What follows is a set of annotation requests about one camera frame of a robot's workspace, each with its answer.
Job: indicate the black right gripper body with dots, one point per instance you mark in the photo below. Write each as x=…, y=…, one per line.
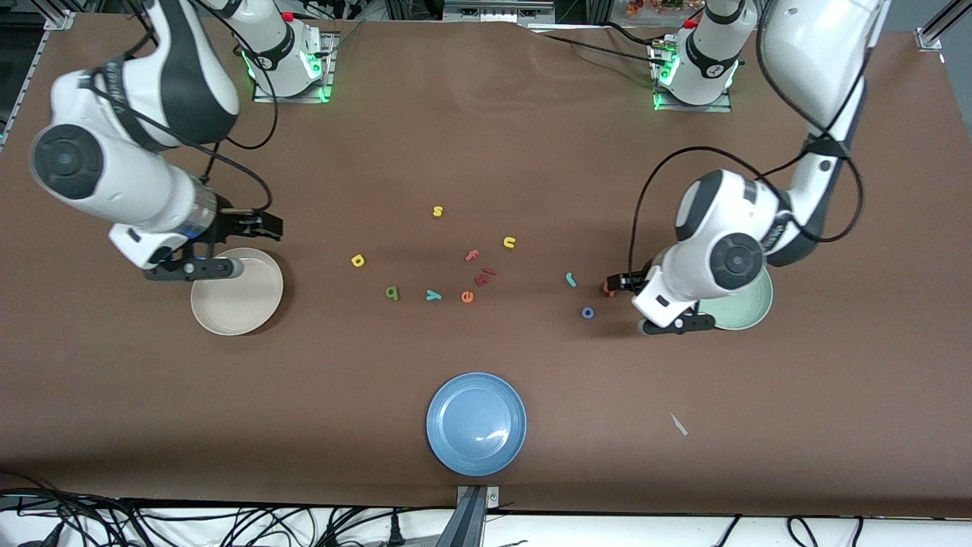
x=230, y=225

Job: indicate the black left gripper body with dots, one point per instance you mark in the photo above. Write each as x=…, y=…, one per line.
x=636, y=282

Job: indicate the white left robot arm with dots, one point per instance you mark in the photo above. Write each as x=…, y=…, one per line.
x=729, y=228

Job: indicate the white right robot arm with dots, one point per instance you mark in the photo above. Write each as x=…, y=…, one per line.
x=114, y=175

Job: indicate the beige brown plate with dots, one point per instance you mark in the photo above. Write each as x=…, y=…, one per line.
x=237, y=304

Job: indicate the pale green plate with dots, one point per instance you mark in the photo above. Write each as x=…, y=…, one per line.
x=748, y=311

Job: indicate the white tape scrap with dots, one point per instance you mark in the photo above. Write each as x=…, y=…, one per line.
x=678, y=424

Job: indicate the brown paper table cover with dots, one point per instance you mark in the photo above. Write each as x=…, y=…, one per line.
x=486, y=152

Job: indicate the blue plate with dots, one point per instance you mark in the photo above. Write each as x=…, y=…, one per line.
x=476, y=424

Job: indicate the orange background object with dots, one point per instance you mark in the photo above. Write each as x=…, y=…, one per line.
x=645, y=6

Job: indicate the grey power strip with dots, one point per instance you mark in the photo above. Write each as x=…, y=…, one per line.
x=493, y=11

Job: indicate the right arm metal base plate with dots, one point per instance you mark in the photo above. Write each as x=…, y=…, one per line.
x=292, y=99

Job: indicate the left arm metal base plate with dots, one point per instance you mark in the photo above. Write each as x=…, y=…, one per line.
x=691, y=108

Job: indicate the aluminium frame post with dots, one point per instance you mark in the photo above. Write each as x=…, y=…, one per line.
x=930, y=38
x=57, y=17

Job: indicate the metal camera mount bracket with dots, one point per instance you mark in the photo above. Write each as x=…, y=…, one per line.
x=471, y=516

